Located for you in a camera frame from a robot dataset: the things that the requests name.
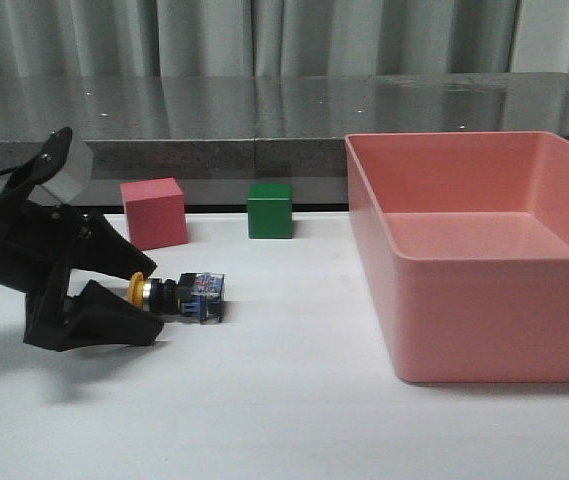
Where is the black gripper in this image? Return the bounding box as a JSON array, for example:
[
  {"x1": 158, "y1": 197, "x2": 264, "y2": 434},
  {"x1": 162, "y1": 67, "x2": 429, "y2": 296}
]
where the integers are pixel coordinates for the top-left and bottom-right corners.
[{"x1": 0, "y1": 194, "x2": 164, "y2": 350}]

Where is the yellow push button switch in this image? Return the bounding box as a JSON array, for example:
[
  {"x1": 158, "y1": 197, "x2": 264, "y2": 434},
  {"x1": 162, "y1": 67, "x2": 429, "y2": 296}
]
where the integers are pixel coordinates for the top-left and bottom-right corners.
[{"x1": 127, "y1": 272, "x2": 225, "y2": 324}]

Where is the pink wooden cube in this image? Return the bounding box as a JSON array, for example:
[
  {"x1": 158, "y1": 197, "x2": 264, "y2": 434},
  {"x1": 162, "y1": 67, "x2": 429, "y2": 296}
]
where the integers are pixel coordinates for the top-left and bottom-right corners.
[{"x1": 120, "y1": 178, "x2": 189, "y2": 250}]

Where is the right green wooden cube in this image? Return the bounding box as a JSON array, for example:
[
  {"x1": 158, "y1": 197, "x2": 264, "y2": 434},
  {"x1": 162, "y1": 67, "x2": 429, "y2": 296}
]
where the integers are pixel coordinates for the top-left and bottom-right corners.
[{"x1": 247, "y1": 184, "x2": 293, "y2": 239}]

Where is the grey stone counter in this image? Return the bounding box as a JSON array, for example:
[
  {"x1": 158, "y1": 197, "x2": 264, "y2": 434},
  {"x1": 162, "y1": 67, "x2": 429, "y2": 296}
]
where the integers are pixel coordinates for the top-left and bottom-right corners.
[{"x1": 0, "y1": 73, "x2": 569, "y2": 212}]

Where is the grey curtain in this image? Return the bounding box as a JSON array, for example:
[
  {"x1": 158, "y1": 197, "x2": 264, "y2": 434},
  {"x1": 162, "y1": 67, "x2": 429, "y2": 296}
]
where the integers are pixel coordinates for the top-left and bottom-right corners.
[{"x1": 0, "y1": 1, "x2": 569, "y2": 77}]

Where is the pink plastic bin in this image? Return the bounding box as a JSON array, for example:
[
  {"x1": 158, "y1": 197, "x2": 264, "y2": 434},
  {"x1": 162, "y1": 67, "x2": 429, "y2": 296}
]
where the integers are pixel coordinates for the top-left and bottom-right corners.
[{"x1": 345, "y1": 132, "x2": 569, "y2": 383}]

